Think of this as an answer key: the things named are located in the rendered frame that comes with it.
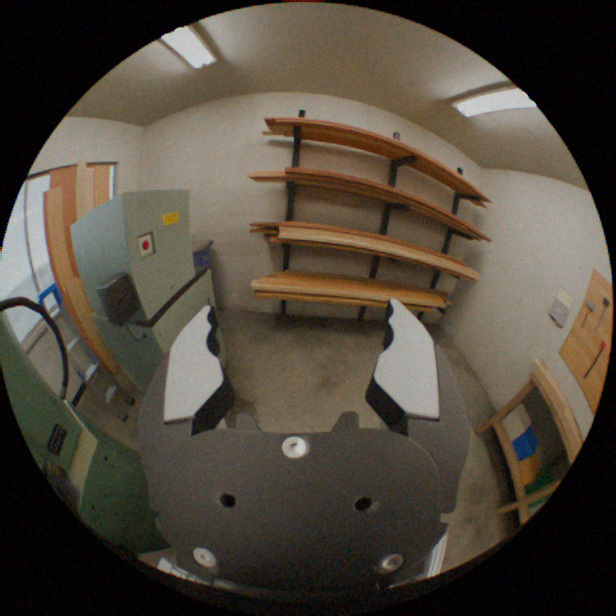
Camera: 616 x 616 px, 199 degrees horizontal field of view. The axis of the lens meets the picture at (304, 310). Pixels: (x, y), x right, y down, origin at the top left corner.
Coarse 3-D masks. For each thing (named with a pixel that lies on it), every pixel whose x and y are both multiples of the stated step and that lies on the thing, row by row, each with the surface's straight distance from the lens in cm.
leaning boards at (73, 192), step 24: (72, 168) 240; (96, 168) 246; (48, 192) 220; (72, 192) 230; (96, 192) 238; (48, 216) 214; (72, 216) 224; (48, 240) 212; (72, 264) 217; (72, 288) 199; (72, 312) 202; (96, 336) 211
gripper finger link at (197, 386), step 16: (192, 320) 11; (208, 320) 11; (192, 336) 10; (208, 336) 9; (176, 352) 9; (192, 352) 9; (208, 352) 8; (176, 368) 8; (192, 368) 8; (208, 368) 8; (176, 384) 8; (192, 384) 7; (208, 384) 7; (224, 384) 7; (176, 400) 7; (192, 400) 7; (208, 400) 7; (224, 400) 7; (176, 416) 7; (192, 416) 7; (208, 416) 7; (224, 416) 8
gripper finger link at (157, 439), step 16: (160, 368) 9; (160, 384) 8; (144, 400) 8; (160, 400) 8; (144, 416) 8; (160, 416) 7; (144, 432) 8; (160, 432) 7; (176, 432) 7; (192, 432) 6; (144, 448) 7; (160, 448) 7; (144, 464) 7; (160, 464) 7
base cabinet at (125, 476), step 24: (96, 432) 98; (120, 456) 87; (120, 480) 92; (144, 480) 103; (120, 504) 99; (144, 504) 110; (96, 528) 98; (120, 528) 106; (144, 528) 119; (144, 552) 129
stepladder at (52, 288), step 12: (48, 288) 147; (60, 300) 152; (48, 312) 153; (60, 312) 152; (72, 324) 157; (72, 348) 154; (84, 348) 160; (72, 360) 158; (96, 360) 164; (84, 372) 162; (108, 396) 173
